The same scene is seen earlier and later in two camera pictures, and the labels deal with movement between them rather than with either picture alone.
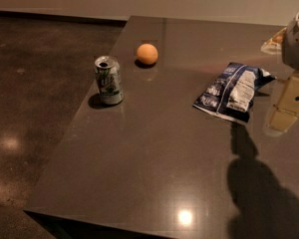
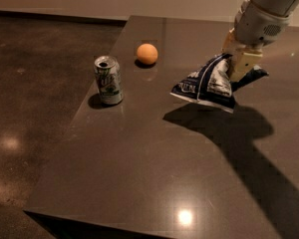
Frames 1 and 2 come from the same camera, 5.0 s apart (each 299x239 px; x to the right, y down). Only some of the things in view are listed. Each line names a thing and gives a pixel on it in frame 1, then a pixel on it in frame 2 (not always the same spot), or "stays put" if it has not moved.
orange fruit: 148,53 stays put
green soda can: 109,78 stays put
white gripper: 297,42 -> 255,26
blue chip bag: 231,90 -> 209,82
